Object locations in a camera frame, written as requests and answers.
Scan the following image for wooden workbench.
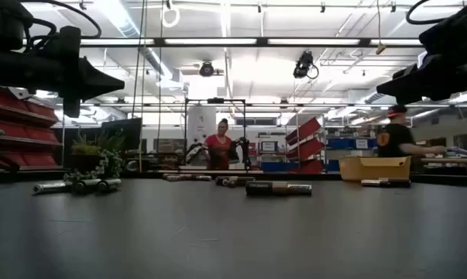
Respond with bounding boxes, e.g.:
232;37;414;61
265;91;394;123
418;157;467;176

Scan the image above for white hanging cable loop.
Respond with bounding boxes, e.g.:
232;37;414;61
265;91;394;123
162;5;180;29

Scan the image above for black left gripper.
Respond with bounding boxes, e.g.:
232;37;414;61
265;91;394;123
23;48;125;119

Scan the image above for person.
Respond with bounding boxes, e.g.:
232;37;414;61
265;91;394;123
376;104;448;159
204;118;234;171

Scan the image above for black right camera cable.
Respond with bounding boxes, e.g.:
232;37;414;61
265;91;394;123
405;0;451;26

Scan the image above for black overhead camera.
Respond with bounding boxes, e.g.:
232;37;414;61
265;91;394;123
293;50;320;81

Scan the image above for blue grey foam roll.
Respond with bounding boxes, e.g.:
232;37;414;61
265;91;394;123
445;146;467;159

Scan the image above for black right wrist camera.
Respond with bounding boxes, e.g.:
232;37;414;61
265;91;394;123
417;22;453;59

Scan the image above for blue storage bins row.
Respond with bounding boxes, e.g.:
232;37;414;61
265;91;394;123
325;137;379;150

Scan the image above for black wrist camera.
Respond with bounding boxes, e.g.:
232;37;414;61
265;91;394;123
43;26;82;59
417;22;453;59

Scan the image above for white cylindrical tank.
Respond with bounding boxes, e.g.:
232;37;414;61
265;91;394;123
187;106;218;155

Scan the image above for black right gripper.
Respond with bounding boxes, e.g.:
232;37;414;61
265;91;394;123
376;53;467;105

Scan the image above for round black ceiling fixture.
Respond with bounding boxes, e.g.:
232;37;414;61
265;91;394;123
198;60;215;78

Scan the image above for red bin shelving rack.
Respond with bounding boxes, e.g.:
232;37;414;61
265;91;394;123
285;115;325;174
0;84;63;172

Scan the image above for yellow plastic bin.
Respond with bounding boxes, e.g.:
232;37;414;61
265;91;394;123
338;155;412;182

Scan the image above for blue crate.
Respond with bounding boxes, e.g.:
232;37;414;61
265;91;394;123
260;160;300;174

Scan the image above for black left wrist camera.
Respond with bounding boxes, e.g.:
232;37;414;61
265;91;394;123
43;26;82;59

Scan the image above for artificial potted succulent plant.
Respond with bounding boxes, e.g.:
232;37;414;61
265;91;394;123
64;129;126;184

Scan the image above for black overhead frame bar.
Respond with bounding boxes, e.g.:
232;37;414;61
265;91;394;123
19;36;424;49

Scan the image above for black metal frame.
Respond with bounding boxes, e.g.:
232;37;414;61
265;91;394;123
184;98;247;171

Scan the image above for black monitor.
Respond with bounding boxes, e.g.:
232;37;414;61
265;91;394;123
100;117;143;153

